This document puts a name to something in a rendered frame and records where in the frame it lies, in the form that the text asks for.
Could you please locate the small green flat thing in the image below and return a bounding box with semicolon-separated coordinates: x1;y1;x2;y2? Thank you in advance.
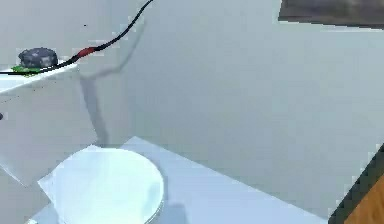
11;64;42;77

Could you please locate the pale blue flat slab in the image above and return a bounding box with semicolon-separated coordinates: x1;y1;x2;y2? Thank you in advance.
25;135;330;224

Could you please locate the brown wooden door black edge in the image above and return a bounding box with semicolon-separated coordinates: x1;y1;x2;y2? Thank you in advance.
327;143;384;224

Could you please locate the white round lid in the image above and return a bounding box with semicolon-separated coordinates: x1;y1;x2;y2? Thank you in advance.
52;147;165;224

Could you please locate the dark framed picture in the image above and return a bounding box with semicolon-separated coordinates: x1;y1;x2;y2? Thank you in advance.
277;0;384;31

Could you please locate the chiseled grey arrowhead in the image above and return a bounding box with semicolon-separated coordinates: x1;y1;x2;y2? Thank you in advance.
17;47;60;70

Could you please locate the thin black rod red band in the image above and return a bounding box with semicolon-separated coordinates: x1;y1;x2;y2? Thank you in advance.
0;0;155;76

